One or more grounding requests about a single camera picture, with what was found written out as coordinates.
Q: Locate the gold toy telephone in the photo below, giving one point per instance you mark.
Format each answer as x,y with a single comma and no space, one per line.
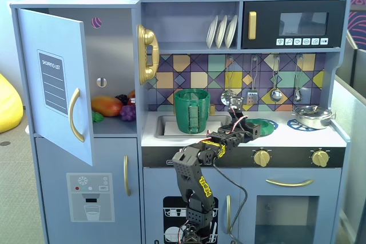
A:
148,41

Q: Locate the gold stove knob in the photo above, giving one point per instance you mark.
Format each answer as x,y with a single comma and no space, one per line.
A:
320,158
262,158

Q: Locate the toy mango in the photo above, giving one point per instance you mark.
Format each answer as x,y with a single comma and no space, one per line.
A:
107,106

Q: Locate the dark office partition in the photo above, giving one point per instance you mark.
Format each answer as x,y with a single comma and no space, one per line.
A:
357,64

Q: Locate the steel ladle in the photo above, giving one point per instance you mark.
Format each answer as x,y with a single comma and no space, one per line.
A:
276,95

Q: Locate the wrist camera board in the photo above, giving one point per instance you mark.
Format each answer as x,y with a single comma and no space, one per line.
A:
236,103

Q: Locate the blue toy kitchen unit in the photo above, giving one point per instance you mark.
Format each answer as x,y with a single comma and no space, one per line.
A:
183,27

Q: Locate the white toy plate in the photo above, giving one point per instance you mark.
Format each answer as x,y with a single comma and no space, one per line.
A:
211,32
231,31
220,32

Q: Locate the orange toy fruit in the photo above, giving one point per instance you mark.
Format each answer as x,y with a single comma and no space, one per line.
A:
132,94

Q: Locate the steel slotted spatula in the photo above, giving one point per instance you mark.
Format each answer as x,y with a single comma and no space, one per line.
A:
252,97

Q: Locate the purple toy grapes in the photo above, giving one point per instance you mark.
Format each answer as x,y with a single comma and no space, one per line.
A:
128,113

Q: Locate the steel pot lid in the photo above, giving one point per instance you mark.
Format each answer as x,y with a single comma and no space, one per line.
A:
311,110

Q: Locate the black toy microwave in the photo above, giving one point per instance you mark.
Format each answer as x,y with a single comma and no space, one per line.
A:
266,7

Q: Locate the dark toy blackberry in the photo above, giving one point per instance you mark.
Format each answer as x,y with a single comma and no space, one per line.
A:
122,99

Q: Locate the blue freezer door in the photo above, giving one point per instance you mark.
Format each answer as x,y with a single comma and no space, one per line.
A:
57,158

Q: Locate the steel skimmer spoon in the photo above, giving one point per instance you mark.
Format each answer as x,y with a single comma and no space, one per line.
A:
225,96

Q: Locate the steel serving spoon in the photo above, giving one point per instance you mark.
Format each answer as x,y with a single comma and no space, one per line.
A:
297,95

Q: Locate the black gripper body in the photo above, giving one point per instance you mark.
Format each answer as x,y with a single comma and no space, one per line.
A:
255,130

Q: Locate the red toy fruit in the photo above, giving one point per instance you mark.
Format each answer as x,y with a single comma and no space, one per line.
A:
131,101

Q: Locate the blue oven door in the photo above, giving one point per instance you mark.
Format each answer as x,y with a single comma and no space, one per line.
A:
257,181

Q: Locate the grey toy sink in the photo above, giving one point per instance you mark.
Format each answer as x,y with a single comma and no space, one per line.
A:
160,129

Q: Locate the gold toy faucet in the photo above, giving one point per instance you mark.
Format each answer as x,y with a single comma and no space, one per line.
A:
212,109

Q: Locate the blue fridge door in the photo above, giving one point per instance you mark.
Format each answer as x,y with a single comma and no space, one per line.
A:
34,41

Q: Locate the white office partition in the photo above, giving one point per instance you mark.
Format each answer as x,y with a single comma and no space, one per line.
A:
349,141

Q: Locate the blue dishwasher door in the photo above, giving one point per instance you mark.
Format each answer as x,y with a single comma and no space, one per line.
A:
154,187

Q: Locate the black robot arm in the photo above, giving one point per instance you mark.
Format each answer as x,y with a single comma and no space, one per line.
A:
188,169

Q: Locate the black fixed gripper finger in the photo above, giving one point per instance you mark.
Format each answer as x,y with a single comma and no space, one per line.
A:
255,131

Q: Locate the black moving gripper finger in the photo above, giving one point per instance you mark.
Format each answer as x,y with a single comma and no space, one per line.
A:
244,125

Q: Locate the steel cooking pot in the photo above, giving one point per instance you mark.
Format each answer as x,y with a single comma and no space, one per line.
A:
313,122

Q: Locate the green toy vegetable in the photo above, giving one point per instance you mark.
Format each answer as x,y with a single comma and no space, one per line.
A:
97,117

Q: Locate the green ribbed container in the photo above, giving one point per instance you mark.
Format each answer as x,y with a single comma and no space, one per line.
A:
181,118

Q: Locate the yellow beanbag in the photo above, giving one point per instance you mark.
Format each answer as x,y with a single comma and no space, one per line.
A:
10,107

